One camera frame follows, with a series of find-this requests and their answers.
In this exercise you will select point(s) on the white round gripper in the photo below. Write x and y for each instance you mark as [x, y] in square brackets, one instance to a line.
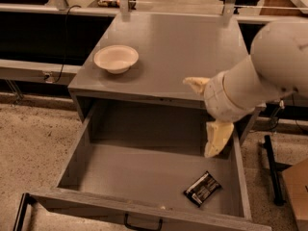
[218, 99]

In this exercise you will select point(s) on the black rxbar chocolate wrapper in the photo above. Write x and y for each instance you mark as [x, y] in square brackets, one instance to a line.
[201, 189]

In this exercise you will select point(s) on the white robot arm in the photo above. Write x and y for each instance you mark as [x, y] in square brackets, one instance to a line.
[276, 67]

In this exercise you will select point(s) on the grey wooden cabinet counter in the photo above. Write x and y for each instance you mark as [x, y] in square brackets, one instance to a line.
[170, 47]

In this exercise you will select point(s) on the open grey wooden drawer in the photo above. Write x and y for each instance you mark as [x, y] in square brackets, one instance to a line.
[137, 159]

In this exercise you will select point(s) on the black metal stand leg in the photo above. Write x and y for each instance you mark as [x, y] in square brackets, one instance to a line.
[278, 196]

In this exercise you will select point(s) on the white ceramic bowl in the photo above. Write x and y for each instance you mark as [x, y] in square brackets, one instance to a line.
[116, 59]

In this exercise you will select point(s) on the brown cardboard box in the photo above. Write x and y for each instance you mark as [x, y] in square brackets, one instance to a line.
[296, 183]

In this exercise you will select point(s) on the black drawer handle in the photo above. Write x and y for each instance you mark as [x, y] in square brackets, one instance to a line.
[142, 226]

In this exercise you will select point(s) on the grey metal rail shelf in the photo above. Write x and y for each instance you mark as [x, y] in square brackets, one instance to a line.
[38, 72]

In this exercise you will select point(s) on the black metal frame lower left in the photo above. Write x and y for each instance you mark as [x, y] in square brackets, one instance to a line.
[25, 201]

